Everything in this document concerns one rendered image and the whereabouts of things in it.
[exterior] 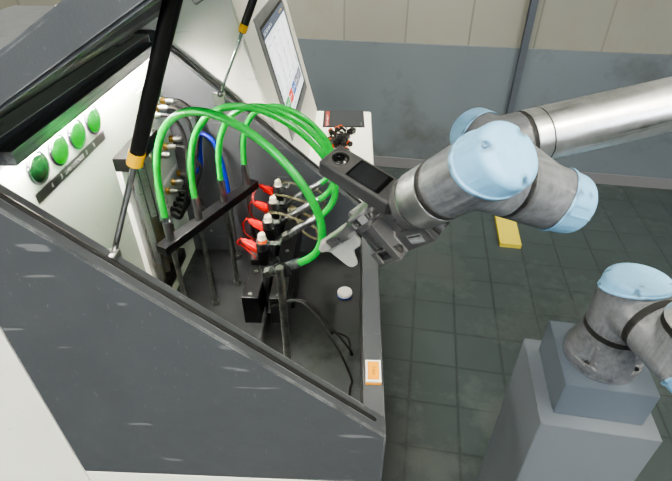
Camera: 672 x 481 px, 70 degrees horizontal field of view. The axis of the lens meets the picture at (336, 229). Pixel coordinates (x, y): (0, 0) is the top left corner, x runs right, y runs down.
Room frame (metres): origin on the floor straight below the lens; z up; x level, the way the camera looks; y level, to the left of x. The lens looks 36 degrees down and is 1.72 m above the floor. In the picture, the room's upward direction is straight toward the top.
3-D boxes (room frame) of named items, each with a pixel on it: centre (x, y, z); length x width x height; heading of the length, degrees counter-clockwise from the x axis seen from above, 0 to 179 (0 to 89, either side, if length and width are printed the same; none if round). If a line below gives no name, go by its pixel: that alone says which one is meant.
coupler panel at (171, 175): (1.07, 0.41, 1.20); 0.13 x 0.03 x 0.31; 178
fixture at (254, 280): (0.94, 0.15, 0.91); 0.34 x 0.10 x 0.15; 178
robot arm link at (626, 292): (0.67, -0.57, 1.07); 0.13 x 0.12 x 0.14; 13
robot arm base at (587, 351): (0.68, -0.57, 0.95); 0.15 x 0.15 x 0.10
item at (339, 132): (1.55, -0.02, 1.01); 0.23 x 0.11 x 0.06; 178
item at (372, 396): (0.81, -0.08, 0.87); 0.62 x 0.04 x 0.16; 178
